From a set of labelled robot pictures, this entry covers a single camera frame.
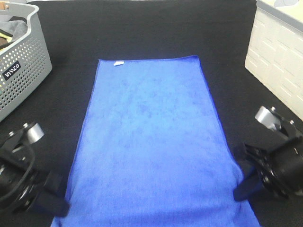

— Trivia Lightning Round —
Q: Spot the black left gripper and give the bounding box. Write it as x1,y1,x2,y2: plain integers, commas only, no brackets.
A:
0,151,70,217

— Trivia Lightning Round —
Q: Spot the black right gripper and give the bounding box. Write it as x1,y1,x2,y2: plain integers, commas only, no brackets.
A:
233,139,303,201

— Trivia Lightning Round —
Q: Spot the blue microfiber towel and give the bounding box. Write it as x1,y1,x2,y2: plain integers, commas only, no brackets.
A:
52,56,259,227

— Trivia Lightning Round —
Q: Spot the white storage box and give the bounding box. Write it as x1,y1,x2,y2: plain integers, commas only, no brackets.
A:
245,0,303,119

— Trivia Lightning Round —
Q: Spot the grey perforated laundry basket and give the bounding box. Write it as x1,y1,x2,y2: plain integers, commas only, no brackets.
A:
0,1,52,120

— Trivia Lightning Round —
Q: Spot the brown towel in basket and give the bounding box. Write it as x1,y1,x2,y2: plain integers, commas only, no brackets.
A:
0,37,10,50

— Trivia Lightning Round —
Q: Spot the black tablecloth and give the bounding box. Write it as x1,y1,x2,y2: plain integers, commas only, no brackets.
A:
0,0,303,227

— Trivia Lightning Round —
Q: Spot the yellow towel in basket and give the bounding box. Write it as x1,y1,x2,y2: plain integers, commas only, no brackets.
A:
0,32,12,39

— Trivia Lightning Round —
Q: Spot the grey towel in basket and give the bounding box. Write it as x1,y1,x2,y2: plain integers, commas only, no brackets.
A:
0,20,27,42

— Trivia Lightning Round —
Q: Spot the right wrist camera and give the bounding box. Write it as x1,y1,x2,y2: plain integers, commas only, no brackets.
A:
255,106,296,139

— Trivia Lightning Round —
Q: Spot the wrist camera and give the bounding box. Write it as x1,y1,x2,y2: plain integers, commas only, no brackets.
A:
3,122,45,149
255,106,296,139

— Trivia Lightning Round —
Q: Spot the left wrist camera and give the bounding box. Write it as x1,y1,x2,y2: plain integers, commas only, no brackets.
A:
3,122,45,149

